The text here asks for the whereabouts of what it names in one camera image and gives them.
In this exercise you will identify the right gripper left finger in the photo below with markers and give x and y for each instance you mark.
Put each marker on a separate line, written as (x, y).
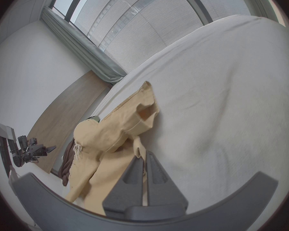
(115, 198)

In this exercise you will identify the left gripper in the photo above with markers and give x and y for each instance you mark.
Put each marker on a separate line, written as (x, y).
(38, 151)

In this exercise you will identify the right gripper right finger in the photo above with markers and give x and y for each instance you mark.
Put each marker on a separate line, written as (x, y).
(173, 196)

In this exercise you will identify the tan shorts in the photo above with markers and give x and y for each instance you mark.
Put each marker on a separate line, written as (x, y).
(110, 133)

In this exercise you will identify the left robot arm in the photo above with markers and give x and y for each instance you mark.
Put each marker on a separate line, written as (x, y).
(6, 131)

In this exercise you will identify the bed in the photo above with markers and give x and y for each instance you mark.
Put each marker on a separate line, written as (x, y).
(219, 92)

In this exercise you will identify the brown garment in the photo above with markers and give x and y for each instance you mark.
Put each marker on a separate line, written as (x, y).
(67, 157)

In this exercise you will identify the grey-green curtain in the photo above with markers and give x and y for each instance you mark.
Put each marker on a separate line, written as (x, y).
(86, 47)
(267, 1)

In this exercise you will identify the window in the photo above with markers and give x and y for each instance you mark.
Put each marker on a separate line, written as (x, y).
(147, 15)

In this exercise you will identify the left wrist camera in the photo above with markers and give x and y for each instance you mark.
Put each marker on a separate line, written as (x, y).
(33, 141)

